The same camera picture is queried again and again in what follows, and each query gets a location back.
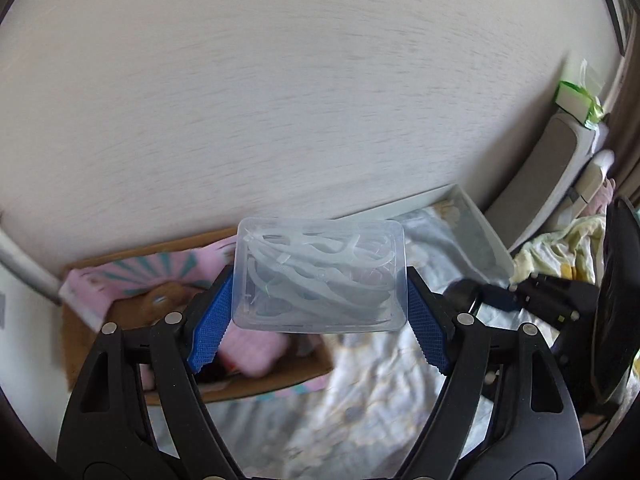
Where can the pink fuzzy wristband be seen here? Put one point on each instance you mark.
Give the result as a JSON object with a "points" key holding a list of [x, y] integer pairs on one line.
{"points": [[250, 352]]}

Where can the yellow green floral quilt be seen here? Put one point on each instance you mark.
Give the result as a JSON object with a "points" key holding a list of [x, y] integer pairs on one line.
{"points": [[565, 245]]}

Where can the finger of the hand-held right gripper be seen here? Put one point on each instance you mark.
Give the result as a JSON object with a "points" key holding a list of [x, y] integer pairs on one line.
{"points": [[550, 300], [500, 296]]}

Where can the green tissue pack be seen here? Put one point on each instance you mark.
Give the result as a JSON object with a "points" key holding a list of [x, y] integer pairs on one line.
{"points": [[575, 97]]}

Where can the white curved frame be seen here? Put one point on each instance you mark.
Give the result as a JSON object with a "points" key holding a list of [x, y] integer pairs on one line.
{"points": [[25, 270]]}

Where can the grey headboard cushion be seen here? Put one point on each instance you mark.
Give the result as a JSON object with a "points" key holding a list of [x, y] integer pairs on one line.
{"points": [[550, 170]]}

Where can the clear plastic bag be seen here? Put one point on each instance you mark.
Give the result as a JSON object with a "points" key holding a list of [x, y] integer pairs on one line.
{"points": [[320, 280]]}

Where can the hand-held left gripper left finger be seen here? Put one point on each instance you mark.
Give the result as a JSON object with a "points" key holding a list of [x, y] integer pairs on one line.
{"points": [[210, 320]]}

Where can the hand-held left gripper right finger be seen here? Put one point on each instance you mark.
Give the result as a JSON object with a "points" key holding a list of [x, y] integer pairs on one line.
{"points": [[425, 320]]}

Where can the white plastic armrest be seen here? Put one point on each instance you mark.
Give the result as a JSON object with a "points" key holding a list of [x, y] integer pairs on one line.
{"points": [[595, 175]]}

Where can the pink printed cardboard box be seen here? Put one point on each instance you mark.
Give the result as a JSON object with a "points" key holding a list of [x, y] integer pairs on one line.
{"points": [[75, 340]]}

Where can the dark picture frame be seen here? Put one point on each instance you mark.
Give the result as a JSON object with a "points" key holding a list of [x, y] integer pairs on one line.
{"points": [[617, 10]]}

